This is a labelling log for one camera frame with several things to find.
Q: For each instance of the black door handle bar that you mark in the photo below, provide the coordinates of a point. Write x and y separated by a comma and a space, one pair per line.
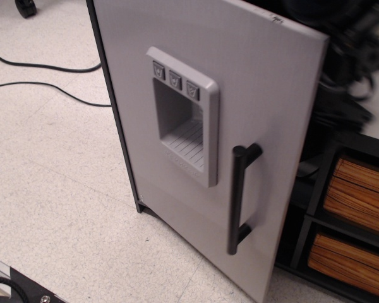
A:
242, 158

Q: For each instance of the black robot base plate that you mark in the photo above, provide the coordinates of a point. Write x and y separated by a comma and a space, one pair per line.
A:
34, 291

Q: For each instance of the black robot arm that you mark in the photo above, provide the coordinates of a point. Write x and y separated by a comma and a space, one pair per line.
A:
351, 59

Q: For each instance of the grey toy fridge door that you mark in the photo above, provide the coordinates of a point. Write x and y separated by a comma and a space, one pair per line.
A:
267, 68

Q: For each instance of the grey water dispenser panel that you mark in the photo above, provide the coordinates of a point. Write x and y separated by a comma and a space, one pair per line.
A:
187, 107

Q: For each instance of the black caster wheel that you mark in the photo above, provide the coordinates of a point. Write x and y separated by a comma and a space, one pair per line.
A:
26, 8

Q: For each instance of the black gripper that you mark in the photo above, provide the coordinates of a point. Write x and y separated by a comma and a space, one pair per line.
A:
337, 110

